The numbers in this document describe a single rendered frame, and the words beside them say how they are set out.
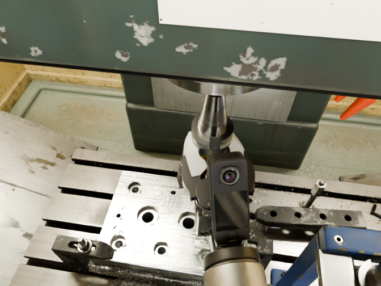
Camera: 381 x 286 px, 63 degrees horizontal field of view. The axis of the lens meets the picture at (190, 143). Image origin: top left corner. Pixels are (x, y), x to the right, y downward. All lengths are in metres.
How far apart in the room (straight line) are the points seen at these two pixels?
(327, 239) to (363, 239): 0.05
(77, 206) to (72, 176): 0.10
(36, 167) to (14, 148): 0.11
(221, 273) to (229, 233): 0.05
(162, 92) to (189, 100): 0.09
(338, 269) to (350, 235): 0.05
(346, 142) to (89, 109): 1.22
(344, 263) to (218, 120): 0.27
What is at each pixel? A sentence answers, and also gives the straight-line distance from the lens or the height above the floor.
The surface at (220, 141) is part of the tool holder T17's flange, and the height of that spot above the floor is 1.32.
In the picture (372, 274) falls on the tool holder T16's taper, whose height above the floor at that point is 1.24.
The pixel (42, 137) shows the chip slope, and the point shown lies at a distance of 1.37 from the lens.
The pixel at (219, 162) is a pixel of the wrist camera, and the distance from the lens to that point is 0.35.
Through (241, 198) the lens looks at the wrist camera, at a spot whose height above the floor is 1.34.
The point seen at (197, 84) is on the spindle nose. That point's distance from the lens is 0.31.
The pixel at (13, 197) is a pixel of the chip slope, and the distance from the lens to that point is 1.26.
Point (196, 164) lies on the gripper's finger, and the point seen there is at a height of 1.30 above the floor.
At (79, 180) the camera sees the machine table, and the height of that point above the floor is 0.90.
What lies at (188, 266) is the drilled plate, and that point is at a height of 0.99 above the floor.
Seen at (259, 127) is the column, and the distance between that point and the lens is 1.13.
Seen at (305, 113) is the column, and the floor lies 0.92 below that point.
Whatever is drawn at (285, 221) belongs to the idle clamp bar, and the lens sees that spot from 0.80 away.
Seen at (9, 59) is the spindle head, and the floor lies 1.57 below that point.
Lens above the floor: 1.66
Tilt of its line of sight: 51 degrees down
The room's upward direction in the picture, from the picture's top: straight up
